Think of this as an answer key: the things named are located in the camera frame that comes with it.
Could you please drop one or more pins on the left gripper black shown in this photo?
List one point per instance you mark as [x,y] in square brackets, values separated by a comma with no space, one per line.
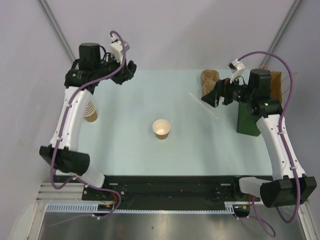
[123,76]

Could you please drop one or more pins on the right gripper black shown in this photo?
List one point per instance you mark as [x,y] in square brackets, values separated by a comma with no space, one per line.
[225,87]

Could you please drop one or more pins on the stack of paper cups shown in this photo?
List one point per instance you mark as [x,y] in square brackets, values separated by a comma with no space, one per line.
[90,113]

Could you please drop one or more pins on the single brown paper cup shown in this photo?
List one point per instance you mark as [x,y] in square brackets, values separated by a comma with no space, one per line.
[161,128]

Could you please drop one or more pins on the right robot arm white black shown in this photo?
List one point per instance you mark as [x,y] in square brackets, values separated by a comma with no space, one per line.
[289,185]

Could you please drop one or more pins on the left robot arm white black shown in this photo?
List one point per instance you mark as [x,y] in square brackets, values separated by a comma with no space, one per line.
[93,65]

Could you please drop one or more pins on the brown pulp cup carrier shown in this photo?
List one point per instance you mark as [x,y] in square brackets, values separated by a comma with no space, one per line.
[209,79]

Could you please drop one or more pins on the white wrapped straw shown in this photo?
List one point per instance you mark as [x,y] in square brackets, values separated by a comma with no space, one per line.
[203,105]

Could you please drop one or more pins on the green brown paper bag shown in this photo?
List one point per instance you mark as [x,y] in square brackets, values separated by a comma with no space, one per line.
[246,124]

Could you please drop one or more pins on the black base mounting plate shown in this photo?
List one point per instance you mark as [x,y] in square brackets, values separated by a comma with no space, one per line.
[168,193]

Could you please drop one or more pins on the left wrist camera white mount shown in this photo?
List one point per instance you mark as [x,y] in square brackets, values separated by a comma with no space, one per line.
[118,49]

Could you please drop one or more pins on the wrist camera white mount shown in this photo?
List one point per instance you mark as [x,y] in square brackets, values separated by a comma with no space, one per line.
[237,68]
[118,49]

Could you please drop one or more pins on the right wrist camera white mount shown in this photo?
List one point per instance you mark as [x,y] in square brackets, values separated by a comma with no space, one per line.
[237,68]

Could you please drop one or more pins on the left aluminium frame post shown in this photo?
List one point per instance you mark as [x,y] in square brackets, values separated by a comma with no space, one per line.
[55,26]

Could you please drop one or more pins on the aluminium frame post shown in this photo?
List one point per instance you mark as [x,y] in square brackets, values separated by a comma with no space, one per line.
[55,26]
[290,15]

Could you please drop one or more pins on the right aluminium frame post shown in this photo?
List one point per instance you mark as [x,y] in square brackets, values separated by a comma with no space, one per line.
[290,15]

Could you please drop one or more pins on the aluminium rail bottom left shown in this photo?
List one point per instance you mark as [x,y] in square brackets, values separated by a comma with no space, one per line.
[70,193]

